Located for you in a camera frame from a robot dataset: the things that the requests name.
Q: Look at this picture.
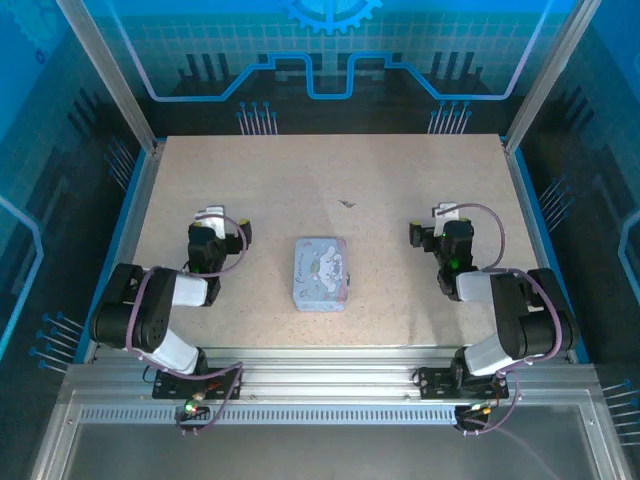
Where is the blue table edge strip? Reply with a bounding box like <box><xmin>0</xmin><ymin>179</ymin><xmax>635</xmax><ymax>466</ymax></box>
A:
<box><xmin>73</xmin><ymin>148</ymin><xmax>152</xmax><ymax>364</ymax></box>
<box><xmin>512</xmin><ymin>148</ymin><xmax>594</xmax><ymax>364</ymax></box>

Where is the small connector board with LED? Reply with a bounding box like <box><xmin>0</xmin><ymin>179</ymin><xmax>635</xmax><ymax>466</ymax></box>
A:
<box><xmin>173</xmin><ymin>397</ymin><xmax>212</xmax><ymax>422</ymax></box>
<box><xmin>455</xmin><ymin>399</ymin><xmax>497</xmax><ymax>422</ymax></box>

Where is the aluminium base beam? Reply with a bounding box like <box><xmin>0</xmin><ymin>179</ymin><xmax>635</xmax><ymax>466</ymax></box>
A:
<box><xmin>64</xmin><ymin>344</ymin><xmax>599</xmax><ymax>402</ymax></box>

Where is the slotted aluminium strip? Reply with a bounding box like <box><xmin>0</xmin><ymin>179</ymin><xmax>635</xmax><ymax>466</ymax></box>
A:
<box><xmin>78</xmin><ymin>406</ymin><xmax>460</xmax><ymax>427</ymax></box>

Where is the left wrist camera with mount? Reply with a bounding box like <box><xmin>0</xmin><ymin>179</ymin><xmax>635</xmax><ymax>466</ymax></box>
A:
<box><xmin>193</xmin><ymin>203</ymin><xmax>227</xmax><ymax>236</ymax></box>

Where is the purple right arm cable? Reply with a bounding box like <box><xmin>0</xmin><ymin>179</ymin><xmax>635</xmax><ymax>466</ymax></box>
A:
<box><xmin>459</xmin><ymin>202</ymin><xmax>564</xmax><ymax>480</ymax></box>

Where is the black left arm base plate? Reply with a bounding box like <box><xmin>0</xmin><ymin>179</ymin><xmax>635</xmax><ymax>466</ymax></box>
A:
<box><xmin>152</xmin><ymin>367</ymin><xmax>245</xmax><ymax>401</ymax></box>

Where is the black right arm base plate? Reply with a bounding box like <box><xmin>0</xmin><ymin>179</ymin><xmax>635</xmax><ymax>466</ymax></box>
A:
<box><xmin>416</xmin><ymin>366</ymin><xmax>510</xmax><ymax>401</ymax></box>

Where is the aluminium frame post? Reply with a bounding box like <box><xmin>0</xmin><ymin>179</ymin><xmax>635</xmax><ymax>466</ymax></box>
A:
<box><xmin>501</xmin><ymin>0</ymin><xmax>605</xmax><ymax>154</ymax></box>
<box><xmin>53</xmin><ymin>0</ymin><xmax>161</xmax><ymax>152</ymax></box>

